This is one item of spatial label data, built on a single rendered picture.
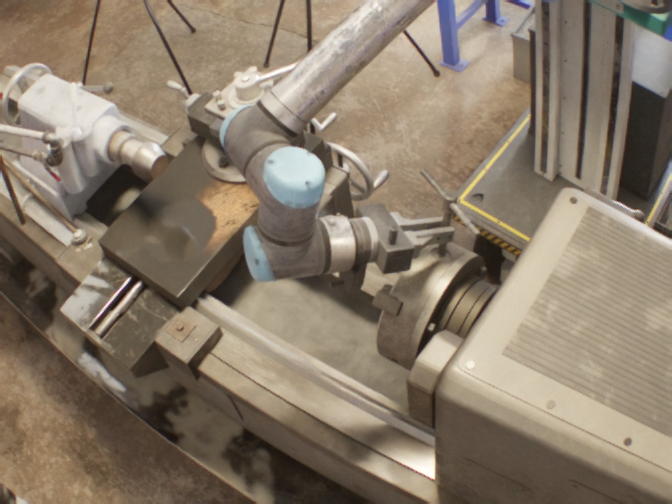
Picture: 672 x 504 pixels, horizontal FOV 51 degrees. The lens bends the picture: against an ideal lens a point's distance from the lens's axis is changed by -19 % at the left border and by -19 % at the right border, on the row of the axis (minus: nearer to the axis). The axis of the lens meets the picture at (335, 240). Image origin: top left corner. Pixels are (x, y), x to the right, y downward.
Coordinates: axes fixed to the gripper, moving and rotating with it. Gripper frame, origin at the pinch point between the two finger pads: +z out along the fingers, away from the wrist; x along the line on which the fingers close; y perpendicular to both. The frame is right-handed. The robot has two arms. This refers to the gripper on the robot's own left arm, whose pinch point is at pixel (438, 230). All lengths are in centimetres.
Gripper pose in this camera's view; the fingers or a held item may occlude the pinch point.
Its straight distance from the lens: 148.4
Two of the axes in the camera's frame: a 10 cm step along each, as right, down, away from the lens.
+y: 1.2, -8.1, -5.8
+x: -3.6, -5.8, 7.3
